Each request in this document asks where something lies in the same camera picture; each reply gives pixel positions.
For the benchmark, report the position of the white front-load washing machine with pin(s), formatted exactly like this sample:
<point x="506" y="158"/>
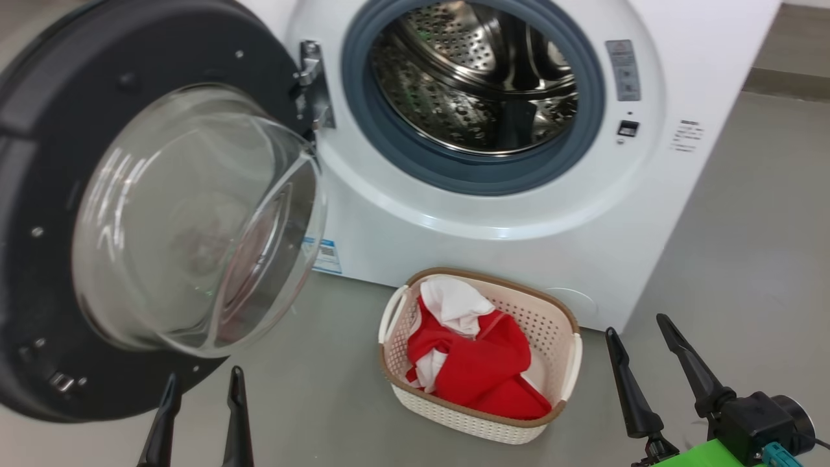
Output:
<point x="519" y="246"/>

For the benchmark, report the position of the dark grey washer door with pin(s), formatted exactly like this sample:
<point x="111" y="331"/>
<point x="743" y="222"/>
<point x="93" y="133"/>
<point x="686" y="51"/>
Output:
<point x="65" y="97"/>

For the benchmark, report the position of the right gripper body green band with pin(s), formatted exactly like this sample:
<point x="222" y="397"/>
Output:
<point x="707" y="457"/>

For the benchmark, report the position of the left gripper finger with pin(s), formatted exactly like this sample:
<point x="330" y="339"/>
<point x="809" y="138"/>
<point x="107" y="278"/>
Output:
<point x="238" y="434"/>
<point x="161" y="441"/>

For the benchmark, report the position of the cream perforated laundry basket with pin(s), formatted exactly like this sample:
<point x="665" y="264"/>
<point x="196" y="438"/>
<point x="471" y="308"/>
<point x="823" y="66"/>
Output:
<point x="538" y="318"/>

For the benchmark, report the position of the grey warning label sticker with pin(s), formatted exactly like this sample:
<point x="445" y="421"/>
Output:
<point x="623" y="71"/>

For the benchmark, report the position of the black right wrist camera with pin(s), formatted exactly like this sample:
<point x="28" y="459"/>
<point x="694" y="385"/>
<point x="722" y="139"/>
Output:
<point x="758" y="418"/>

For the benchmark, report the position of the metal door hinge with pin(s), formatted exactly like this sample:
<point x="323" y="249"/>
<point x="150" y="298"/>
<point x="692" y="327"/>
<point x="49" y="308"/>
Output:
<point x="314" y="84"/>

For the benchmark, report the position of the grey rubber door gasket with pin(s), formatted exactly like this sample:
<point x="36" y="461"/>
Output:
<point x="363" y="130"/>

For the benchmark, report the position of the red garment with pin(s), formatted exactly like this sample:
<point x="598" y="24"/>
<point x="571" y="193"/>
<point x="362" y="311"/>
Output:
<point x="486" y="370"/>

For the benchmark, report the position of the white garment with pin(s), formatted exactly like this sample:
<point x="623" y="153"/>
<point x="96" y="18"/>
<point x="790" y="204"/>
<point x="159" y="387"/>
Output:
<point x="454" y="301"/>

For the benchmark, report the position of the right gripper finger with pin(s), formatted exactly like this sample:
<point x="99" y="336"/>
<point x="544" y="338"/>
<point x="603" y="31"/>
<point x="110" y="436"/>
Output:
<point x="703" y="389"/>
<point x="639" y="408"/>

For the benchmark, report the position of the steel perforated washer drum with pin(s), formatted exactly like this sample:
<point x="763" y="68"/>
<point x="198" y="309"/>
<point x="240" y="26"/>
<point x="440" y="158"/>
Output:
<point x="454" y="84"/>

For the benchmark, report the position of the blue energy label sticker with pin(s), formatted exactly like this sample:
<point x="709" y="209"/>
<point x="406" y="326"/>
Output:
<point x="327" y="256"/>

